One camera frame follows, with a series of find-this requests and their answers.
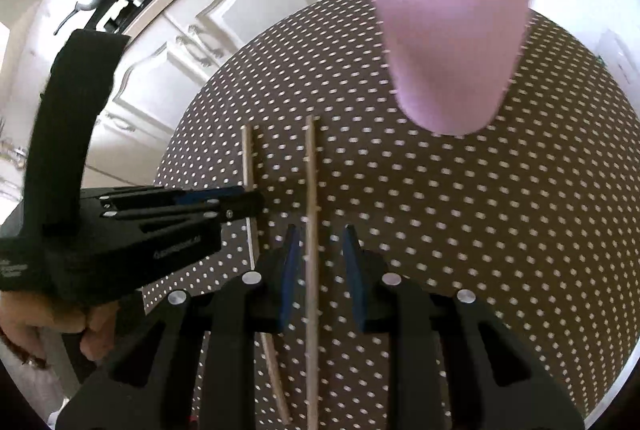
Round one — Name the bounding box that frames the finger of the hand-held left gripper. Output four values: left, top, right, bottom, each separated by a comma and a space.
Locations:
100, 186, 248, 207
100, 195, 265, 226

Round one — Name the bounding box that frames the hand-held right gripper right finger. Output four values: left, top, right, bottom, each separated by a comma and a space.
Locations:
342, 225, 586, 430

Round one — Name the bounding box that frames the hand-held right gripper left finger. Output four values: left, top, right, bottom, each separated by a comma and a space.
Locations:
55, 225, 303, 430

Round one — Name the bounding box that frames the wooden chopstick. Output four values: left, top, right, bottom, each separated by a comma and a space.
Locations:
305, 115, 322, 430
241, 125, 293, 426

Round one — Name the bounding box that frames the pink and white cup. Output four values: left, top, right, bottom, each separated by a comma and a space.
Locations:
357, 0, 533, 136

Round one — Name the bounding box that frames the person's left hand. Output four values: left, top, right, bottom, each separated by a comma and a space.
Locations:
0, 292, 121, 366

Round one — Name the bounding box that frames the wide cream cabinet door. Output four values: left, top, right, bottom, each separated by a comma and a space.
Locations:
194, 0, 353, 61

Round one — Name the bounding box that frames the metal cabinet door handle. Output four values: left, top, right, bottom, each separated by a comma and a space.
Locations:
175, 35, 212, 70
189, 24, 222, 62

